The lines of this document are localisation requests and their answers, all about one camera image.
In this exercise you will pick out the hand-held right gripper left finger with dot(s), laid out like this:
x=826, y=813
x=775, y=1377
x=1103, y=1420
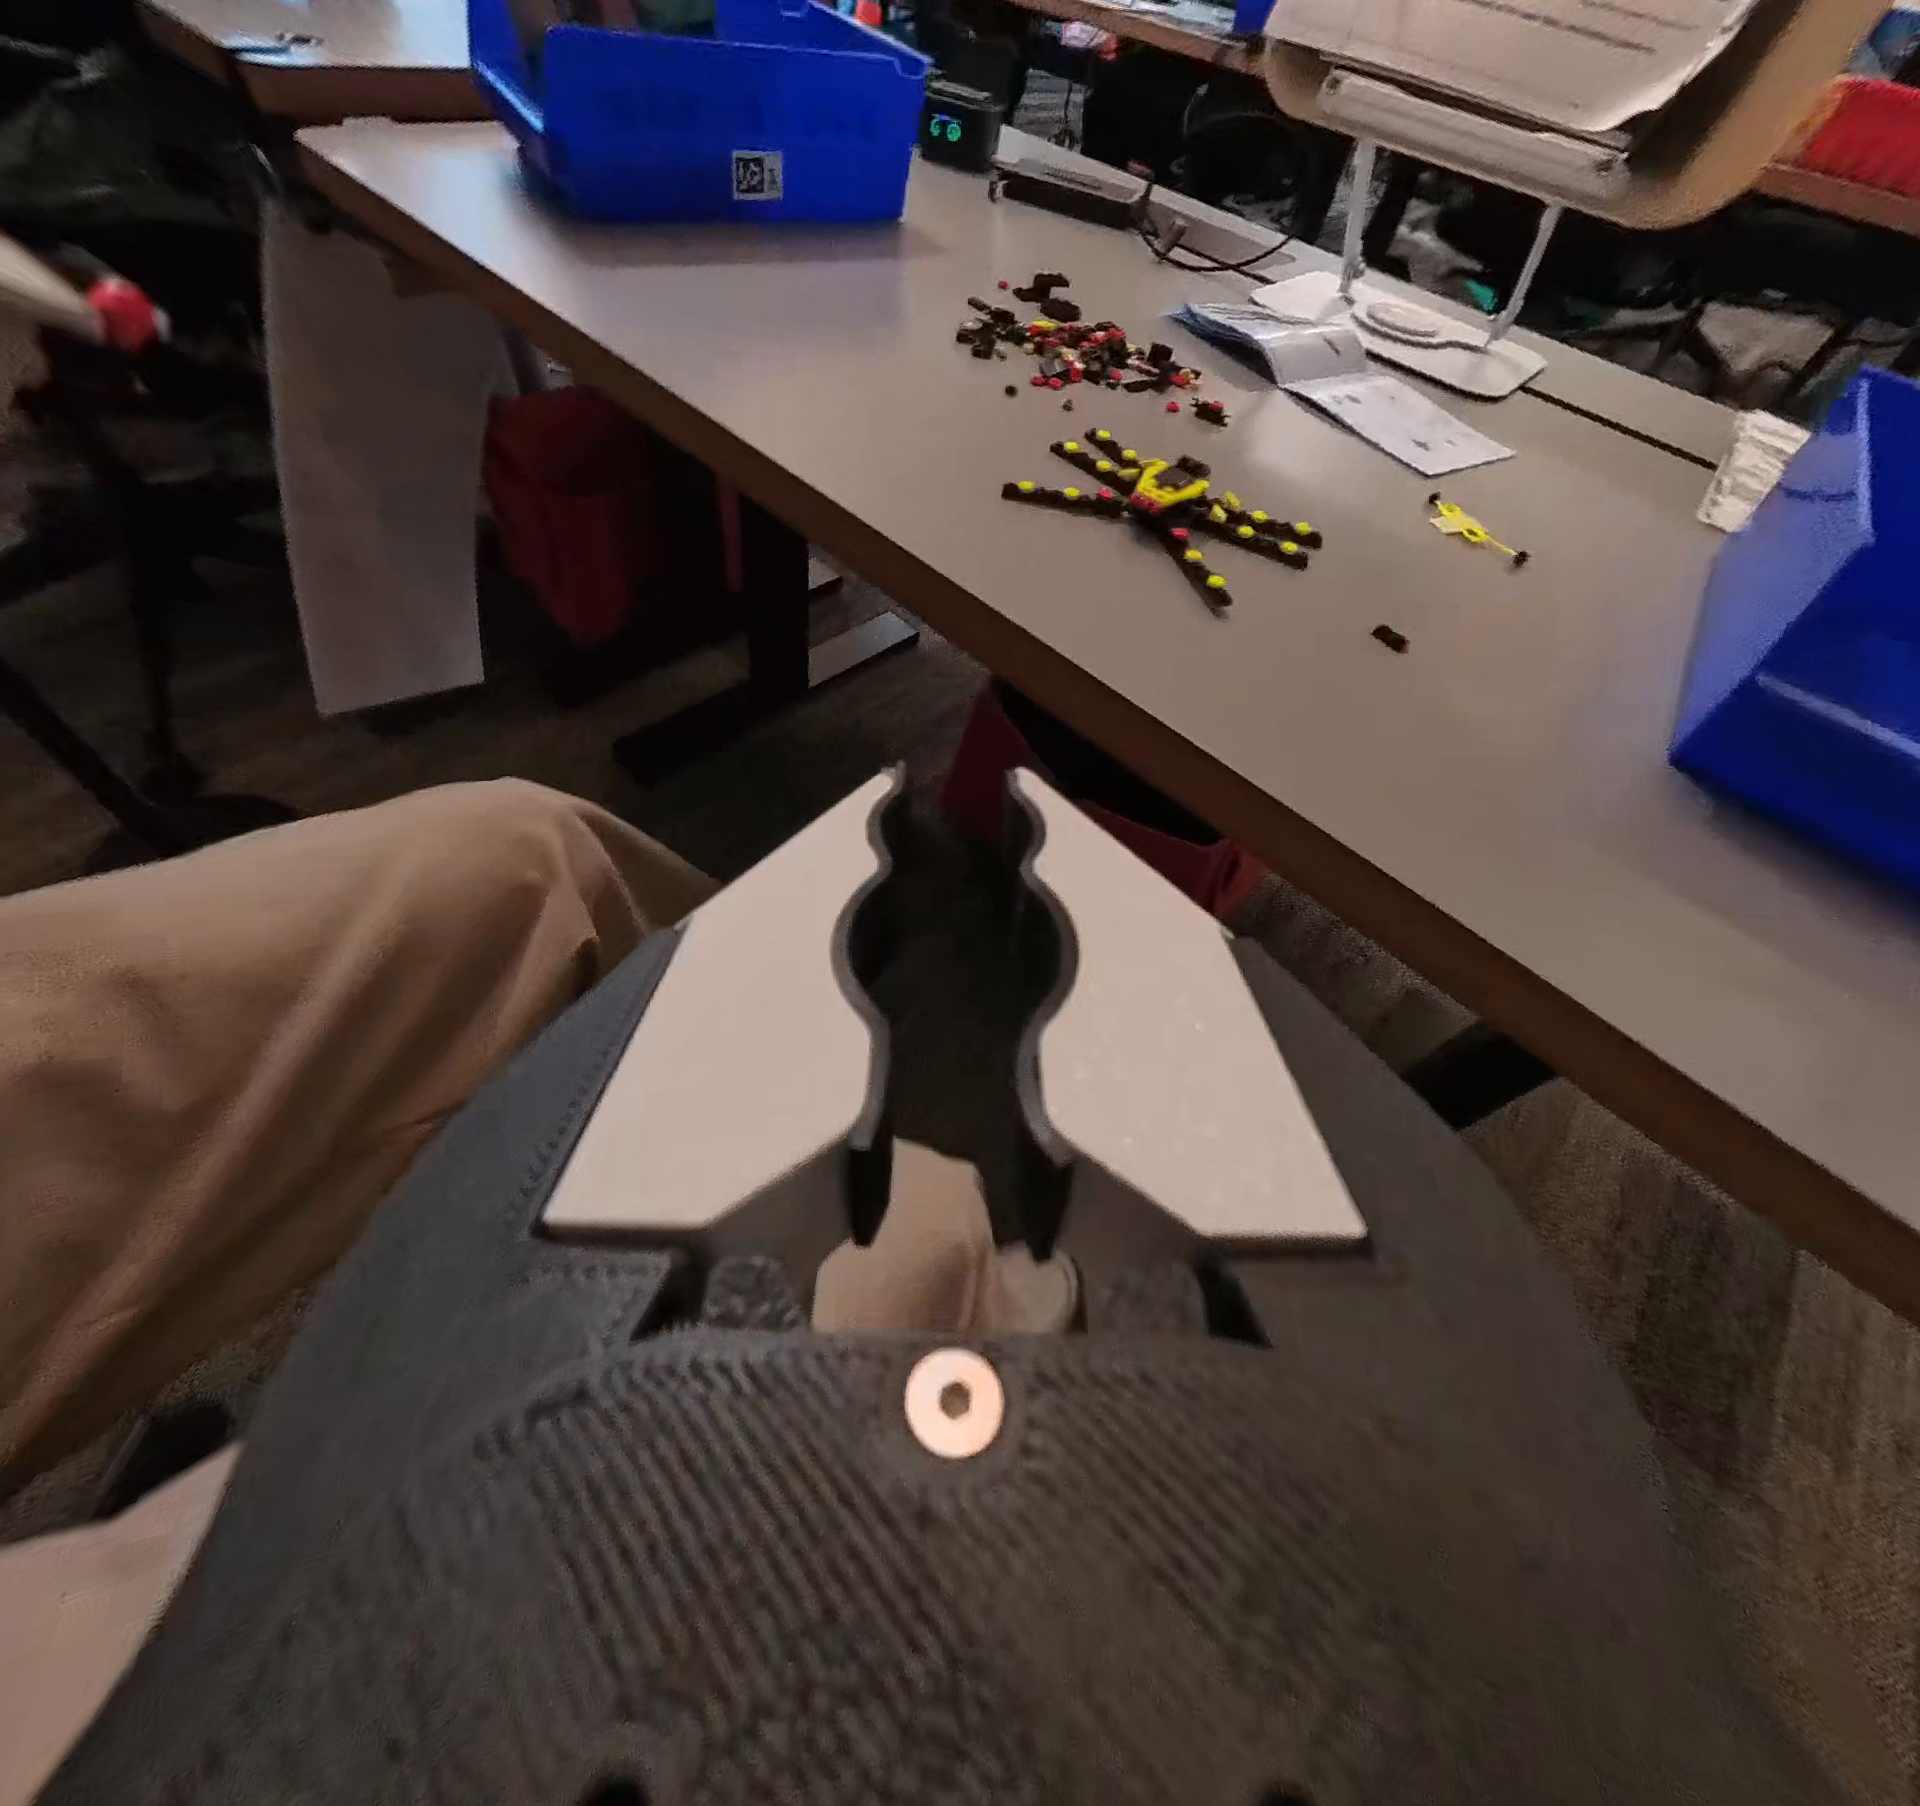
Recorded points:
x=721, y=1071

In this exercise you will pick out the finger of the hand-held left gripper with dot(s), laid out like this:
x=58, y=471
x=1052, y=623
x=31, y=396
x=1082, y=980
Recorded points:
x=45, y=284

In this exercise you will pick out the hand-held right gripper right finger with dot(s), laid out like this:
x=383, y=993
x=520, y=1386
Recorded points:
x=1186, y=1086

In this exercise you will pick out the small red lego flower piece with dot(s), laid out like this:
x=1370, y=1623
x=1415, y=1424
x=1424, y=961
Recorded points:
x=132, y=314

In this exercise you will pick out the black yellow lego spider model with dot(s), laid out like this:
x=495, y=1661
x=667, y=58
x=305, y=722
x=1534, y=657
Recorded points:
x=1163, y=486

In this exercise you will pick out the pile of lego pieces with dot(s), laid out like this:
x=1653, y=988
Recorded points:
x=1071, y=344

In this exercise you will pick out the lego instruction booklet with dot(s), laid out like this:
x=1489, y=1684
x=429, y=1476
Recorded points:
x=1411, y=433

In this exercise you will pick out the black office chair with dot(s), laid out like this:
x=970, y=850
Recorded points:
x=135, y=141

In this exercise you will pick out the dark red object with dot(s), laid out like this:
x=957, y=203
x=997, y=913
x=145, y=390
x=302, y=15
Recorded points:
x=1140, y=845

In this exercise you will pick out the white hanging sheet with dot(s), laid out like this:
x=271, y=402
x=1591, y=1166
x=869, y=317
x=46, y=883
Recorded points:
x=390, y=486

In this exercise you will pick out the black table leg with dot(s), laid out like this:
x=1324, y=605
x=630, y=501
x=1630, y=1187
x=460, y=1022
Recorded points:
x=773, y=605

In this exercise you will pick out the person's tan trousers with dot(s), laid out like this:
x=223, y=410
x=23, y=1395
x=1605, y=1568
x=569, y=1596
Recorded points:
x=226, y=1055

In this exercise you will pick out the red fabric storage box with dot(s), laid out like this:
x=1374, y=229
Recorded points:
x=600, y=516

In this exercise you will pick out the blue labelled storage bin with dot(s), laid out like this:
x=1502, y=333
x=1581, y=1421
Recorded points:
x=674, y=126

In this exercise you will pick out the clear plastic bag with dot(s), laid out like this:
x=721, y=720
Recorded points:
x=1749, y=471

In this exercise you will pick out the flat black device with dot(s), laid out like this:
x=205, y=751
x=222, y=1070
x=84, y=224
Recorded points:
x=1071, y=193

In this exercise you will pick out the black charging case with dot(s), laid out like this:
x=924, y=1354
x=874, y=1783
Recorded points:
x=960, y=126

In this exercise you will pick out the printed paper sheet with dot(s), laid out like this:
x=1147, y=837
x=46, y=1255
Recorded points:
x=1501, y=20

